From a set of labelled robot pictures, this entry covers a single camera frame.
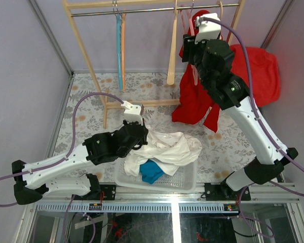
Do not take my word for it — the pink wavy hanger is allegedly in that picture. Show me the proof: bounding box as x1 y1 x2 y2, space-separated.
179 1 198 86

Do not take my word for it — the white t shirt blue print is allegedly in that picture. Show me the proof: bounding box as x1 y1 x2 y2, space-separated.
124 127 202 176

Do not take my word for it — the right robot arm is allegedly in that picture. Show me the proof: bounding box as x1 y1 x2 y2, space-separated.
182 34 298 200

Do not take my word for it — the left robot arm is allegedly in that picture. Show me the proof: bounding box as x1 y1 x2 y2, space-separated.
12 120 148 205

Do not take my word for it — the beige wooden hanger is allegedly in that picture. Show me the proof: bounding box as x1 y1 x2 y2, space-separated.
167 0 178 86

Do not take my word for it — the red t shirt on hanger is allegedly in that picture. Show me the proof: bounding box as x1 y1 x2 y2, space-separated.
171 10 223 134

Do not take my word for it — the cream hanger under red shirt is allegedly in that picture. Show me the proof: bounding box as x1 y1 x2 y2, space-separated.
217 1 223 20

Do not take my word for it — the orange hanger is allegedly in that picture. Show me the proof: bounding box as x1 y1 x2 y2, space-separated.
121 14 126 90

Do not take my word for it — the blue hanger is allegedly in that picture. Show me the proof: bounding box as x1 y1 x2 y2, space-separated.
112 1 124 90

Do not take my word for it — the wooden clothes rack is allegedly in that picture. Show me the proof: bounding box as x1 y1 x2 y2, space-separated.
62 0 246 129

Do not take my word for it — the floral tablecloth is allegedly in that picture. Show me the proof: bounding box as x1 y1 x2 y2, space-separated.
52 73 255 183

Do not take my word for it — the white plastic laundry basket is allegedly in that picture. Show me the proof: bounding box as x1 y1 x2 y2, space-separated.
115 152 198 193

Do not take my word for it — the red cloth pile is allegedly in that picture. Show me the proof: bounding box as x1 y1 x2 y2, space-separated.
230 45 281 107

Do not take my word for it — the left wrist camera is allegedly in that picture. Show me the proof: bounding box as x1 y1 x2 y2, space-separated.
121 101 144 125

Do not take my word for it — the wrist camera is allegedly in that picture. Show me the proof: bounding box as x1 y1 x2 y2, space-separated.
121 101 144 125
195 13 221 44

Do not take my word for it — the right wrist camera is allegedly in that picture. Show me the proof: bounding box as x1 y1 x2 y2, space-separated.
195 13 221 44

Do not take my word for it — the aluminium rail with cable duct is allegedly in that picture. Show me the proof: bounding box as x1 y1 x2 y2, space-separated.
28 183 300 214

